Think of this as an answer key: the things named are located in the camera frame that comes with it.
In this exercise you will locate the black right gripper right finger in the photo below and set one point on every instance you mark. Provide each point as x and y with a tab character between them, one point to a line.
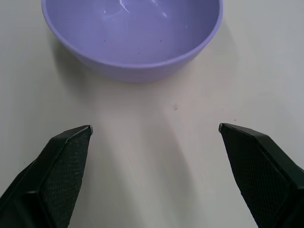
259	175

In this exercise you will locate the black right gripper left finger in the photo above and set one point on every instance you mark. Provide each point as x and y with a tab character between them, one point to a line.
54	175

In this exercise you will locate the purple plastic bowl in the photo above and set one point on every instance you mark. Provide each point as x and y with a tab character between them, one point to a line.
133	35

